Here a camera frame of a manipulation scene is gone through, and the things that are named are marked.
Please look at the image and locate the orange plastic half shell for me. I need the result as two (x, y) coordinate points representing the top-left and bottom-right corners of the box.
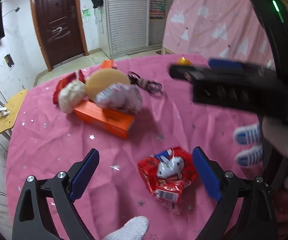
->
(177, 56), (193, 67)

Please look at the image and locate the red snack packet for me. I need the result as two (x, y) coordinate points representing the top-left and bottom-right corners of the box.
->
(137, 147), (198, 215)

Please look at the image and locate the red cloth with white trim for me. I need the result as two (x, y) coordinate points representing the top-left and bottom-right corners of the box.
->
(53, 69), (85, 105)

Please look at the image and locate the white gloved right hand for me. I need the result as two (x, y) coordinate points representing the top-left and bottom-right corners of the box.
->
(233, 117), (288, 190)

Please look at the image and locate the white gloved left hand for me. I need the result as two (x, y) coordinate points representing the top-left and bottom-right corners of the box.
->
(103, 216), (149, 240)

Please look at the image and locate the pink tree print curtain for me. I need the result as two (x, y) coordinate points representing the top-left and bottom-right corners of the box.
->
(162, 0), (275, 68)

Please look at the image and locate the pink star tablecloth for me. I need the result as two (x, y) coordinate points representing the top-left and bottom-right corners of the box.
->
(6, 55), (262, 239)

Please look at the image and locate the white slatted wardrobe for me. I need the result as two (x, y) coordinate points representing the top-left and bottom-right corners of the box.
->
(98, 0), (173, 59)

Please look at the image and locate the orange box upper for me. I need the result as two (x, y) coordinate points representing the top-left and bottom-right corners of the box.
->
(100, 60), (117, 69)

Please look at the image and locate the orange box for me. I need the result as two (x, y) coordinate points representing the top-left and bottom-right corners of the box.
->
(100, 60), (117, 69)
(74, 100), (135, 139)

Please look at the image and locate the orange box lower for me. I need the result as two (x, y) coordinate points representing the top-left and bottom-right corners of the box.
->
(74, 100), (135, 139)

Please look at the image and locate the beige round bumpy disc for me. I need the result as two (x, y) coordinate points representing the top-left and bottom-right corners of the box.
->
(85, 68), (130, 101)

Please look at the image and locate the yellow wooden chair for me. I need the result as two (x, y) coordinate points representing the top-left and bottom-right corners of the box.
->
(0, 89), (28, 141)

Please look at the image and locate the white device on chair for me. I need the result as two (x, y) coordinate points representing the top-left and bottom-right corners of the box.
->
(0, 107), (10, 116)

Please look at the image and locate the dark brown door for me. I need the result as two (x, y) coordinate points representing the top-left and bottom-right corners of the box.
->
(30, 0), (89, 72)

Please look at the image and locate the black cable bundle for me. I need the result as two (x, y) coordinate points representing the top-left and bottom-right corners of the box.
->
(127, 71), (164, 95)

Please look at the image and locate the colourful wall chart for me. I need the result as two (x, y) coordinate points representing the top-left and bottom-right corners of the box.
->
(149, 0), (167, 19)

